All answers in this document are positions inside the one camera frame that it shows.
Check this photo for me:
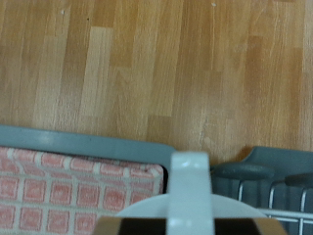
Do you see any metal wire dish rack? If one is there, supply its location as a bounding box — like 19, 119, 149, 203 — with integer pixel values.
210, 162, 313, 235

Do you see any grey plastic crate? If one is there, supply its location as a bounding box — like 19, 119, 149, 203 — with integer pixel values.
0, 123, 179, 184

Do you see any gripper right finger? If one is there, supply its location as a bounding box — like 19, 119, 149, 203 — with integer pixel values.
214, 216, 289, 235

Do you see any white mug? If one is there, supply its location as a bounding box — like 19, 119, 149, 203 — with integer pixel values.
113, 151, 268, 235

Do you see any pink checkered towel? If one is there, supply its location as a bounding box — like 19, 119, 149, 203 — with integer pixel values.
0, 146, 164, 235

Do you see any grey dish drying rack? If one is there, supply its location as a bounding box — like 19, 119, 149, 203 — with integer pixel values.
241, 146, 313, 184

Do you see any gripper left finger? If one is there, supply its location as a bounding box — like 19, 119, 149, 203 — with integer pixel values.
92, 215, 168, 235

